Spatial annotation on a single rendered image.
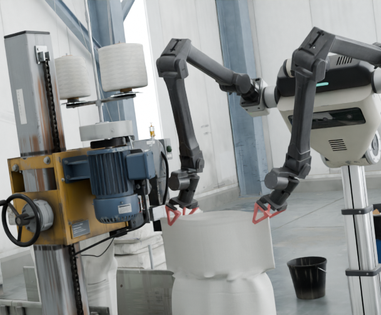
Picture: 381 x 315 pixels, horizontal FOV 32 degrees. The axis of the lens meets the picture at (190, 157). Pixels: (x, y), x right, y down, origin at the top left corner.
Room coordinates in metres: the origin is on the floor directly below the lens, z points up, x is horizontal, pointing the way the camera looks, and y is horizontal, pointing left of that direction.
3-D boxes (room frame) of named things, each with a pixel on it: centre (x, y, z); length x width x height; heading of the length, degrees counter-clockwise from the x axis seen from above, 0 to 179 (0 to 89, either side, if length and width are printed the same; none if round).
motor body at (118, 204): (2.24, 0.27, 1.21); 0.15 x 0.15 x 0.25
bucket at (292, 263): (4.83, -0.76, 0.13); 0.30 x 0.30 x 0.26
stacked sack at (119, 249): (5.57, 0.66, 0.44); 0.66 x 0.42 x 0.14; 50
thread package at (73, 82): (2.51, 0.41, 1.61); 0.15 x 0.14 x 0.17; 56
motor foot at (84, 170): (2.26, 0.36, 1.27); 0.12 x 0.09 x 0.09; 146
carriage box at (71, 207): (2.40, 0.45, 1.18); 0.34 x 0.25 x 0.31; 146
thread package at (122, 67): (2.37, 0.20, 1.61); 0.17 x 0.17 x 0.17
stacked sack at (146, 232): (5.49, 0.46, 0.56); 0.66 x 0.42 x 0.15; 146
